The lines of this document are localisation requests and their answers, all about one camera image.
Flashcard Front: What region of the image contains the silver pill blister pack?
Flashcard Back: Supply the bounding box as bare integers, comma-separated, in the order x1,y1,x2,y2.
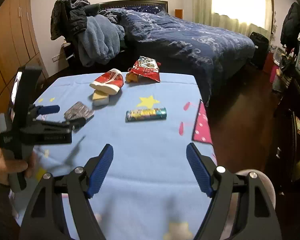
64,101,94,120

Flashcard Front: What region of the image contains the colourful candy tube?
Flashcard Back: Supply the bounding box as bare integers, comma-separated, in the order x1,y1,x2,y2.
126,108,167,122

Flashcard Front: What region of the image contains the red snack wrapper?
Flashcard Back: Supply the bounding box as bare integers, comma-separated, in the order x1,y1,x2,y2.
126,56,161,83

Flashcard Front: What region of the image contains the person's left hand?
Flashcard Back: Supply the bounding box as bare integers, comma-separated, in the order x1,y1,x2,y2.
0,148,37,185

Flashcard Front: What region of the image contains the small yellow white box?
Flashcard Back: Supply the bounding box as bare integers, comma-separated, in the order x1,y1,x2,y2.
92,90,109,107

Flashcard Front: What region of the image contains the light blue patterned table cloth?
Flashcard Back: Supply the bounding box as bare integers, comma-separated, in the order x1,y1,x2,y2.
13,73,210,239

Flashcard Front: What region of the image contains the wooden wardrobe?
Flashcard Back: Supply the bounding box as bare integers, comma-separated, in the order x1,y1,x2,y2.
0,0,49,113

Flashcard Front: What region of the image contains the grey blue fleece blanket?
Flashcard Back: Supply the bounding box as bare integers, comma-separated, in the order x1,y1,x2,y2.
78,15,125,67

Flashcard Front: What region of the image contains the dark wooden sideboard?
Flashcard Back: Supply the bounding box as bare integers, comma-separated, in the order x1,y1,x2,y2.
274,69,300,239

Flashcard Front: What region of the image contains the dark jacket on chair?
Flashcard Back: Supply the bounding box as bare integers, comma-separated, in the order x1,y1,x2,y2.
50,0,101,40

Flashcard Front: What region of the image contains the pink storage bin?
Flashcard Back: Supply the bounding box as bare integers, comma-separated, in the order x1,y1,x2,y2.
269,63,279,83

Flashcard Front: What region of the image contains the bed with blue duvet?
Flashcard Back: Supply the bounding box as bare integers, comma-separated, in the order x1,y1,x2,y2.
100,0,255,104

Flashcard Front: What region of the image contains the black suitcase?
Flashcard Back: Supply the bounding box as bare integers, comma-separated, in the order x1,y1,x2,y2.
250,32,269,69

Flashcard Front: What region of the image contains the pale window curtain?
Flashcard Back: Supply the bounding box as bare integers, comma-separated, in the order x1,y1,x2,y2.
192,0,274,38

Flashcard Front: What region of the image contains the pile of dark clothes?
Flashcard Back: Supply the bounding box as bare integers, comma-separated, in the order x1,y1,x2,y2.
280,2,300,53

